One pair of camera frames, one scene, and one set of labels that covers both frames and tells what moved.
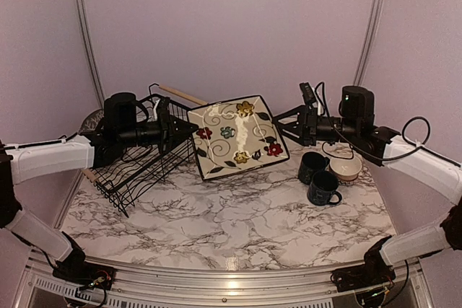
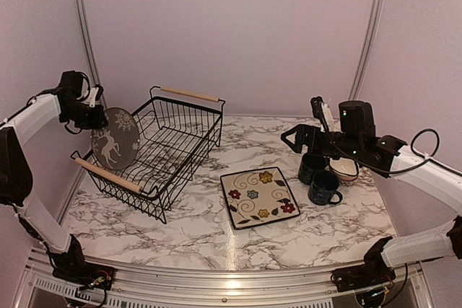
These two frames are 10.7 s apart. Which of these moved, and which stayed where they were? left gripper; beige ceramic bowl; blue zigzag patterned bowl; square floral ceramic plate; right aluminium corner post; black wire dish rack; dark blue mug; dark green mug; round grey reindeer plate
Moved: square floral ceramic plate; black wire dish rack; blue zigzag patterned bowl; left gripper; round grey reindeer plate
Stayed: beige ceramic bowl; right aluminium corner post; dark green mug; dark blue mug
